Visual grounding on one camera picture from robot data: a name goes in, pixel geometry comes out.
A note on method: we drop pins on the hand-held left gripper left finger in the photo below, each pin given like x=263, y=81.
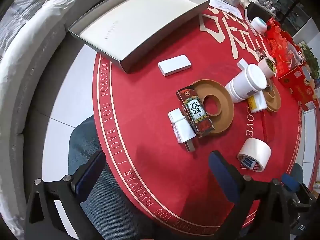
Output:
x=92, y=172

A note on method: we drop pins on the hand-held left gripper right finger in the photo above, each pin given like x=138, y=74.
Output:
x=225, y=180

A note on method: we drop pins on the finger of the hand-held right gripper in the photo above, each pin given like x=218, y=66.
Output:
x=290, y=182

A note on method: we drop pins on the wide white tape roll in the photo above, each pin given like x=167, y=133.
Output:
x=256, y=152

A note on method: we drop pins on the small white spray bottle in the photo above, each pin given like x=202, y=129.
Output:
x=183, y=130

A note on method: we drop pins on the red mahjong-print box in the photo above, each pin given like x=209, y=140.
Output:
x=195, y=110

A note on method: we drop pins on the large white bottle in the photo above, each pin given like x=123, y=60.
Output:
x=246, y=82

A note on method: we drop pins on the shallow grey box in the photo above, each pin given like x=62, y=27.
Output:
x=137, y=25

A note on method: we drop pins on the person's right leg in jeans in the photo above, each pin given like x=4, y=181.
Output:
x=297, y=172

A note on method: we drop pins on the person's leg in jeans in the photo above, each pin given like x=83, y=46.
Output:
x=82, y=150
x=297, y=172

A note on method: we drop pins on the person's left leg in jeans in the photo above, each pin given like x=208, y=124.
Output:
x=82, y=150

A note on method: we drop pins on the small white and yellow box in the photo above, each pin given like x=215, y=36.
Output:
x=257, y=103

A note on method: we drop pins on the green potted plant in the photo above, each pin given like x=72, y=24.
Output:
x=312, y=57

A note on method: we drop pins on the red cardboard carton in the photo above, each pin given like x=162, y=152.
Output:
x=285, y=55

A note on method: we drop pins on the sofa with grey cover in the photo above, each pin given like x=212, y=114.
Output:
x=30, y=42

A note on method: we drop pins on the white cream jar teal band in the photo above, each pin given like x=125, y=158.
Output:
x=258, y=25

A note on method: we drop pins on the black box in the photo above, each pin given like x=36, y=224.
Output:
x=257, y=11

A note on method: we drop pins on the white paper napkin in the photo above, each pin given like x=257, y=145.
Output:
x=225, y=7

